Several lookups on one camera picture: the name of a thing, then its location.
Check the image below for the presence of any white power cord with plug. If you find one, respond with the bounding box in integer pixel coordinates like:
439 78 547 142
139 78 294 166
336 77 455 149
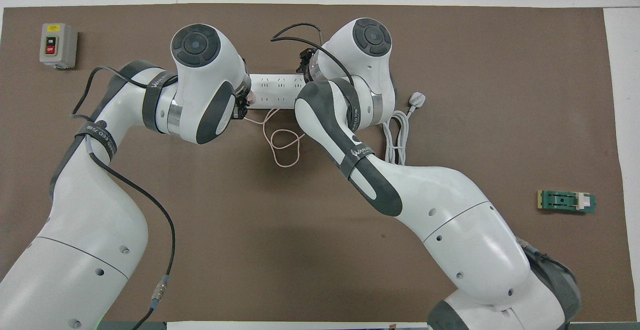
382 92 427 166

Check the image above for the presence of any pink charging cable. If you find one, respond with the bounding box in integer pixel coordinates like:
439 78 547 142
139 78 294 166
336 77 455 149
247 107 304 169

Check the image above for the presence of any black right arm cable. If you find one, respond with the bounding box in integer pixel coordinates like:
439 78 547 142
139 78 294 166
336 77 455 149
270 22 353 81

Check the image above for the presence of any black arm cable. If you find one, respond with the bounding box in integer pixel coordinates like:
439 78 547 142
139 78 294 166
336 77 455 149
69 66 176 330
270 22 353 81

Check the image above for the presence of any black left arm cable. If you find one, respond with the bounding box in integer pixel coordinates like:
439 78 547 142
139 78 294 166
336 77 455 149
69 66 176 330

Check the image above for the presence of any grey push-button switch box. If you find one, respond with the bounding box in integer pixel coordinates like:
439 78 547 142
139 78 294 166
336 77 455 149
39 23 79 69

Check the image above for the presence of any white power strip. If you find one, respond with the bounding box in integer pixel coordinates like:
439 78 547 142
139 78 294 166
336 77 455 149
248 73 306 110

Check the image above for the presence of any brown table mat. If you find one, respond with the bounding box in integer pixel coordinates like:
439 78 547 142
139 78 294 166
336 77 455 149
0 2 623 323

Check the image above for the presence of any green knife switch yellow base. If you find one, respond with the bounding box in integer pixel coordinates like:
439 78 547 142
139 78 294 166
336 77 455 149
537 190 597 215

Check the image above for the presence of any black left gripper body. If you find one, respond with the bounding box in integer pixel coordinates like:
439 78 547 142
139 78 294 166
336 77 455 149
234 86 250 120

